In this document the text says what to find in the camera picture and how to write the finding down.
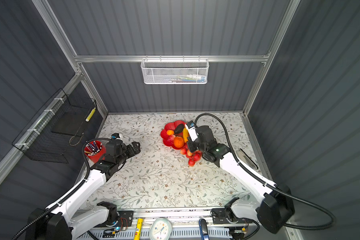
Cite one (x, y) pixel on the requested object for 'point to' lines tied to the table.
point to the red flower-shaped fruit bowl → (163, 134)
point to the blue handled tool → (203, 229)
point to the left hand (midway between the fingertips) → (133, 146)
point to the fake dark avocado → (179, 128)
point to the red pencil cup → (95, 151)
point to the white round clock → (161, 229)
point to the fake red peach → (171, 138)
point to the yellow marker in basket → (90, 115)
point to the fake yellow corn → (185, 134)
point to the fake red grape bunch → (192, 157)
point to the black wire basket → (56, 132)
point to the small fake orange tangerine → (170, 132)
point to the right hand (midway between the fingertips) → (190, 137)
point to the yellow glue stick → (138, 232)
